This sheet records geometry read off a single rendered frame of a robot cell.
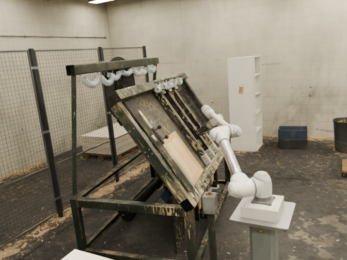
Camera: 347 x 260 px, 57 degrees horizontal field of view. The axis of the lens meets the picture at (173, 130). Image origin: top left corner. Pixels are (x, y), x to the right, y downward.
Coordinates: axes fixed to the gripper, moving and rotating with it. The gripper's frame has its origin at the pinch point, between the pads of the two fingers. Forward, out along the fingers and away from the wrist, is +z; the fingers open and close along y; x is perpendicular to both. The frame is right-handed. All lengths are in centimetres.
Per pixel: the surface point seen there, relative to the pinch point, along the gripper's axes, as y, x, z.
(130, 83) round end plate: 104, -23, 41
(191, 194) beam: -40, 91, 3
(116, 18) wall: 383, -526, 187
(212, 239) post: -85, 98, 9
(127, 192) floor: -21, -84, 194
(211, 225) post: -73, 98, 1
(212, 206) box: -57, 101, -12
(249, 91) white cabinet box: -10, -327, -32
